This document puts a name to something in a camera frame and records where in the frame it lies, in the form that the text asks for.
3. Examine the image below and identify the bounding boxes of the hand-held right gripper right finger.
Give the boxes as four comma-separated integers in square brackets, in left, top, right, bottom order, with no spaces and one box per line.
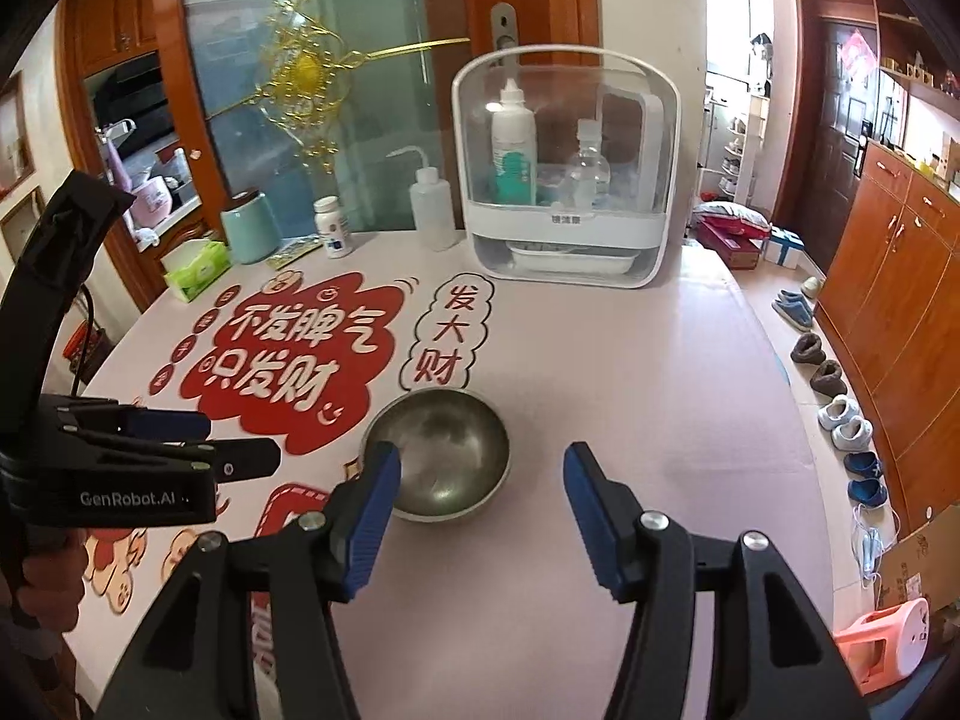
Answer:
[562,441,875,720]

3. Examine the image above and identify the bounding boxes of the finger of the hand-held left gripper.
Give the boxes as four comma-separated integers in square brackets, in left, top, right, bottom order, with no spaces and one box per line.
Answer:
[112,403,213,443]
[182,437,283,483]

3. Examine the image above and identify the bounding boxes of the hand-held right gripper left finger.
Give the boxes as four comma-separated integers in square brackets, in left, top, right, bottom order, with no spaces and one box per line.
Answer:
[94,441,404,720]

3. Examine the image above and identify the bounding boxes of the small steel bowl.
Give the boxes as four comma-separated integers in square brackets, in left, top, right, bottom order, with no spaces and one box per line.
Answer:
[361,388,512,522]

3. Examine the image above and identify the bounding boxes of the person's left forearm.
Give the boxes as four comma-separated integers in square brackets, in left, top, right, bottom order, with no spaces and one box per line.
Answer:
[0,615,98,720]

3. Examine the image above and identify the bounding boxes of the person's left hand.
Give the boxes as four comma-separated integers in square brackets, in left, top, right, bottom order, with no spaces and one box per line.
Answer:
[15,529,86,635]

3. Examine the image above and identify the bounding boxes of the printed pink tablecloth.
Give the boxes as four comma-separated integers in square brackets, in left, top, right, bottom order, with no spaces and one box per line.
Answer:
[64,229,837,720]

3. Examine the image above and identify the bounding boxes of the green tissue box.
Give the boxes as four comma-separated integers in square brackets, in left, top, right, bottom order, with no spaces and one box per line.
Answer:
[163,240,233,305]

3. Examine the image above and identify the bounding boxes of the wooden lower kitchen cabinet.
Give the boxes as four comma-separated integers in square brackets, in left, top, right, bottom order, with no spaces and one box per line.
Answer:
[135,217,226,293]

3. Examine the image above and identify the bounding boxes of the wooden kitchen cabinet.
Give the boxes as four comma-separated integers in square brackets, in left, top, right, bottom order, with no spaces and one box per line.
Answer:
[64,0,162,61]
[135,217,226,293]

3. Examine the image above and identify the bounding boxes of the green canister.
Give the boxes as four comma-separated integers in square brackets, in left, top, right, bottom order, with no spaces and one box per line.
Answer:
[220,190,282,265]

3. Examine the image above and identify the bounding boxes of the patterned foil packet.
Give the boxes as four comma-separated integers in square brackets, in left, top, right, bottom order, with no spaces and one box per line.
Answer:
[266,236,325,271]

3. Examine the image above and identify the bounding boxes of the pink rice cooker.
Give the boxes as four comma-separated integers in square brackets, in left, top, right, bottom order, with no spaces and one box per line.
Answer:
[127,180,177,230]

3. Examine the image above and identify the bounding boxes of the white pill bottle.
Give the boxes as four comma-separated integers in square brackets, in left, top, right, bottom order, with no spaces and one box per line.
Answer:
[313,196,353,260]

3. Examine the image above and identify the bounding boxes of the white tray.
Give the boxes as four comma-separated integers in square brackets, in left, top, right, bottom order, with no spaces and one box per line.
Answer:
[506,238,638,276]

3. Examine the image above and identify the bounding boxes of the white storage box clear cover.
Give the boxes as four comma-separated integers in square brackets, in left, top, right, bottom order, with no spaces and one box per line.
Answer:
[451,45,682,291]

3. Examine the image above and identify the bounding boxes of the row of shoes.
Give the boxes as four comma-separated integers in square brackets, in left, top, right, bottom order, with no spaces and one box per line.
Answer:
[771,275,891,509]

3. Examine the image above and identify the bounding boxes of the clear squeeze bottle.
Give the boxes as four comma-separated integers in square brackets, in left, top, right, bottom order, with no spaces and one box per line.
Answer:
[386,146,458,252]

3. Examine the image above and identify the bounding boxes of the red box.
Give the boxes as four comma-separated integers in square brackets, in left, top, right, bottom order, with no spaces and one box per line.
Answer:
[697,221,763,271]

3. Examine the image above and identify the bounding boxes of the pink plastic stool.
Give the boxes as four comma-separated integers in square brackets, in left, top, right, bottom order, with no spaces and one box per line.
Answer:
[832,598,931,697]

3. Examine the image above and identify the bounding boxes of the cardboard box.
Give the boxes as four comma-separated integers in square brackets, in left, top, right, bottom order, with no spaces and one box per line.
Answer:
[877,502,960,616]

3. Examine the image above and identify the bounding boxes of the blue white gift box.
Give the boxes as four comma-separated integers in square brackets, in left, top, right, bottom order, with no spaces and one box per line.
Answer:
[763,229,805,269]

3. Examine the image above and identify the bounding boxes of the grey pillow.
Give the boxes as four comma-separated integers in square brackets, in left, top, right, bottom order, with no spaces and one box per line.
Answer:
[694,200,772,238]

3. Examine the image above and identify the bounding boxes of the range hood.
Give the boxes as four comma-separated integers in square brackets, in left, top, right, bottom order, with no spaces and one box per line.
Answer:
[82,52,162,103]

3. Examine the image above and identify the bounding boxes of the clear plastic bottle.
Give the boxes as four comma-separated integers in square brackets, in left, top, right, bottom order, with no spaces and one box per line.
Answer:
[568,118,610,209]

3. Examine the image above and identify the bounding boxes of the wooden shoe cabinet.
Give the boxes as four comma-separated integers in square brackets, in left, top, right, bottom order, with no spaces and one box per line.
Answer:
[814,11,960,533]

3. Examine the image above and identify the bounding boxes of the white bottle green label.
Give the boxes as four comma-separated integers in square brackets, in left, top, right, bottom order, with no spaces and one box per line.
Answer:
[491,80,537,205]

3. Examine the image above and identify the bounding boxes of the gold door ornament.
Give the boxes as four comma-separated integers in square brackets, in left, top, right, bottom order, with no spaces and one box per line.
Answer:
[206,0,472,177]

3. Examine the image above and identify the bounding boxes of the white shoe rack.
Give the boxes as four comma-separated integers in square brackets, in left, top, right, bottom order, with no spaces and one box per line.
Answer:
[720,94,770,203]

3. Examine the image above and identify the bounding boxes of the wooden upper kitchen cabinet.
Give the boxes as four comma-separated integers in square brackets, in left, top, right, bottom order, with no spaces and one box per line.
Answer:
[64,0,162,61]

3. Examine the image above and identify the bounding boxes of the brown entrance door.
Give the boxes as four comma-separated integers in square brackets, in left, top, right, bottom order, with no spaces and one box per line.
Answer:
[814,15,878,271]

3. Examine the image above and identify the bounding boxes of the frosted glass door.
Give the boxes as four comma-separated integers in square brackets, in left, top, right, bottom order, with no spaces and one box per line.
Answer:
[154,0,601,237]

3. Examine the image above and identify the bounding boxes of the red door decoration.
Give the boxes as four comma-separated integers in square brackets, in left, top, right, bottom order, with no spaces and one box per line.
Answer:
[838,28,877,80]

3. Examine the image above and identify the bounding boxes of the black cable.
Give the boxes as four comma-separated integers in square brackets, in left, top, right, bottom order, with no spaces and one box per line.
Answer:
[71,289,95,392]

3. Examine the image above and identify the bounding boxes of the large recessed wall shelf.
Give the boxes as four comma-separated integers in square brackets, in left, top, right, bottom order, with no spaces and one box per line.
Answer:
[0,187,46,265]

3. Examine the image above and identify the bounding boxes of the small recessed wall shelf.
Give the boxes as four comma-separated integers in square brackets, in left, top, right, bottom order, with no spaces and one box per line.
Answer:
[0,71,38,200]

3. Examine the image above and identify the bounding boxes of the silver door handle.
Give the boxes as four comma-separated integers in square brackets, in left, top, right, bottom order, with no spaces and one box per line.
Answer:
[489,4,520,65]

